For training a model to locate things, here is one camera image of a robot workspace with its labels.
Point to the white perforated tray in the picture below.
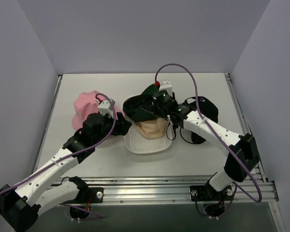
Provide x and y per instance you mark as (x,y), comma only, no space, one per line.
(138,144)

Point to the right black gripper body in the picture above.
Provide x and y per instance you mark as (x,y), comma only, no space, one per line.
(154,106)

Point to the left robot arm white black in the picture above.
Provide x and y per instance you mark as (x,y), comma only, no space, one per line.
(22,205)

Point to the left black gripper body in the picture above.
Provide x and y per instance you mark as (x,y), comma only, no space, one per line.
(122,123)

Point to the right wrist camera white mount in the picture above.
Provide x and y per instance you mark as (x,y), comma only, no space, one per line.
(164,85)

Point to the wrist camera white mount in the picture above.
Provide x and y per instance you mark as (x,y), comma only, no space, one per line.
(164,85)
(104,107)

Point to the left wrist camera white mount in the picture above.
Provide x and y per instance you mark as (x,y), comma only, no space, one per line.
(104,107)

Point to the black cap green brim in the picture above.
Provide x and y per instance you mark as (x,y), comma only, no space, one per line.
(130,105)

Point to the beige cloth hat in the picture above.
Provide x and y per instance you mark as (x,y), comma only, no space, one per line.
(152,129)

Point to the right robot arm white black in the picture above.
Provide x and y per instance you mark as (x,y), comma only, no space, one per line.
(241,150)

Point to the black NY baseball cap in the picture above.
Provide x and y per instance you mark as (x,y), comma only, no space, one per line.
(209,110)

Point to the pink bucket hat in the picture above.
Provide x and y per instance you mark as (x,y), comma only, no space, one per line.
(86,108)

